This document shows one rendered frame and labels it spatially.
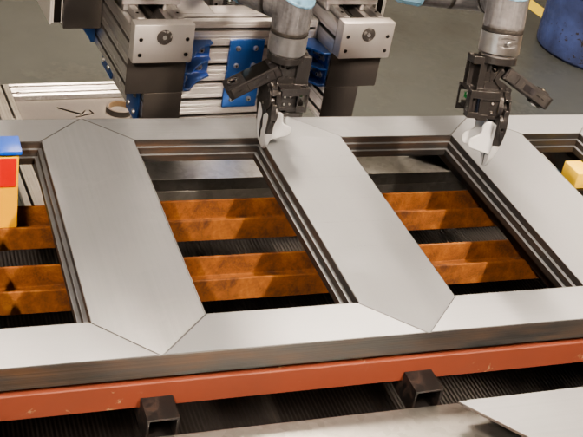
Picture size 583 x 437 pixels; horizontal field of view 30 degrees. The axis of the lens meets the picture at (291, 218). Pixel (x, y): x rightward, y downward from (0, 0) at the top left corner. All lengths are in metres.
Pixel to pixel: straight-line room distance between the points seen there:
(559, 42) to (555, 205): 3.21
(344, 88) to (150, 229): 0.89
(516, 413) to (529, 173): 0.71
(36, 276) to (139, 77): 0.60
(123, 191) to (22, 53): 2.58
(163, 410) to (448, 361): 0.50
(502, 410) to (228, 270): 0.63
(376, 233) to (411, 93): 2.73
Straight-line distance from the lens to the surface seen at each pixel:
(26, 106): 3.68
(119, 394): 1.68
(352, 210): 2.06
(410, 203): 2.45
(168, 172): 2.44
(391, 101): 4.59
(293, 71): 2.15
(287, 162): 2.18
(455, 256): 2.32
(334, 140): 2.30
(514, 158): 2.41
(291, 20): 2.08
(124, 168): 2.08
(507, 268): 2.30
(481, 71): 2.03
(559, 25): 5.44
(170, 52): 2.40
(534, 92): 2.07
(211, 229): 2.22
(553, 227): 2.19
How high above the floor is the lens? 1.91
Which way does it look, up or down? 32 degrees down
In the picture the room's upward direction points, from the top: 11 degrees clockwise
